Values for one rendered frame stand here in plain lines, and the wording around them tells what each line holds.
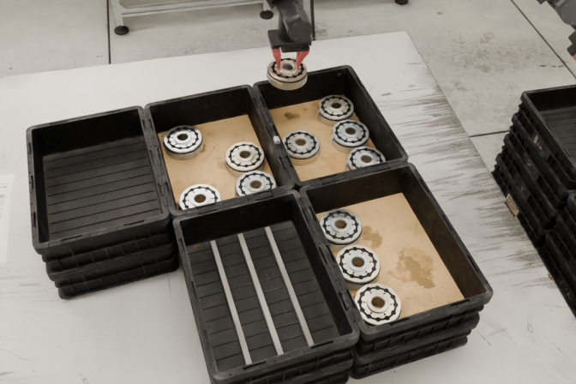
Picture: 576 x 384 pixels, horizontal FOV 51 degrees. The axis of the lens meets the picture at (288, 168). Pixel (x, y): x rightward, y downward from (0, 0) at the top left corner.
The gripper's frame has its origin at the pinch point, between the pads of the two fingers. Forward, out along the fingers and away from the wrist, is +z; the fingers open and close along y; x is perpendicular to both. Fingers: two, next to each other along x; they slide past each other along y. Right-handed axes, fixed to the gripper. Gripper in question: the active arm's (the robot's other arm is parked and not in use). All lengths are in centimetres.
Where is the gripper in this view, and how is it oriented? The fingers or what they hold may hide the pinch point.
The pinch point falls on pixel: (288, 65)
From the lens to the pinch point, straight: 159.6
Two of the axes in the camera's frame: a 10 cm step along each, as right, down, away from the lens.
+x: -2.0, -7.3, 6.6
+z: -0.4, 6.8, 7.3
